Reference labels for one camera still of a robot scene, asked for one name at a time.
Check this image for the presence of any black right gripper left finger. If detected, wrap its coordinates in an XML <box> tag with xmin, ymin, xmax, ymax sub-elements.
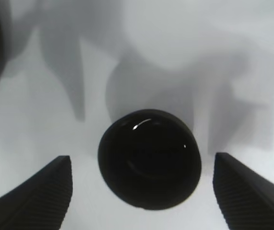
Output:
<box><xmin>0</xmin><ymin>156</ymin><xmax>73</xmax><ymax>230</ymax></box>

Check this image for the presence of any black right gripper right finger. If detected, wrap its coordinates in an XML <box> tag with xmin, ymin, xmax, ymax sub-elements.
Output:
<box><xmin>213</xmin><ymin>152</ymin><xmax>274</xmax><ymax>230</ymax></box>

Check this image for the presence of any small black teacup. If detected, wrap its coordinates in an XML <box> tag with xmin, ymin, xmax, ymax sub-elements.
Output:
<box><xmin>97</xmin><ymin>109</ymin><xmax>202</xmax><ymax>210</ymax></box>

